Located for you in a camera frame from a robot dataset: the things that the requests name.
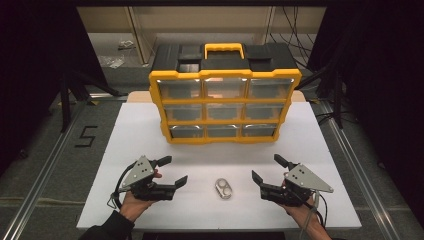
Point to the black tripod stand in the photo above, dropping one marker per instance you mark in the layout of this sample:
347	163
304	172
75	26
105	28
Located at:
338	100
65	100

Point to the black curtain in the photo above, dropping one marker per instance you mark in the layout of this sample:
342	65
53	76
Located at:
33	50
383	66

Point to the small crumpled plastic bag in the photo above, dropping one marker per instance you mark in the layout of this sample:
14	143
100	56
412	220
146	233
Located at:
126	44

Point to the beige shelf post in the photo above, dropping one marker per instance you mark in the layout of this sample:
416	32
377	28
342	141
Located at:
141	36

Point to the metal floor rail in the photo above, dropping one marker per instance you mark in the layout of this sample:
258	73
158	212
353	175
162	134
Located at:
36	186
360	166

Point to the grid of clear drawers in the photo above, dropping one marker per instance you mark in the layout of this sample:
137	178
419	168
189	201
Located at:
180	88

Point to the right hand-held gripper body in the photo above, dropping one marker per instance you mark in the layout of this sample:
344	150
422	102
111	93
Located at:
306	178

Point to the clear plastic drawer bin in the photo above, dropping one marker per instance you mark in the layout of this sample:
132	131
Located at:
259	130

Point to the clear plastic bag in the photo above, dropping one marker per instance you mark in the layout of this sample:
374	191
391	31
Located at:
111	61

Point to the person's right hand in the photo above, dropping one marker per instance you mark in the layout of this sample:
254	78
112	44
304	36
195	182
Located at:
306	215

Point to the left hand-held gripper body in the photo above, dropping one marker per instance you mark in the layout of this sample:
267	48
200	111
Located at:
138	173

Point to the person's left hand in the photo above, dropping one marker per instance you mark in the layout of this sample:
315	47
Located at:
133	206

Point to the yellow black organizer cabinet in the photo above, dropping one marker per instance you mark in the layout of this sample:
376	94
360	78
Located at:
220	73

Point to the small silver oval case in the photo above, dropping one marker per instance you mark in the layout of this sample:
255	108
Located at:
223	188

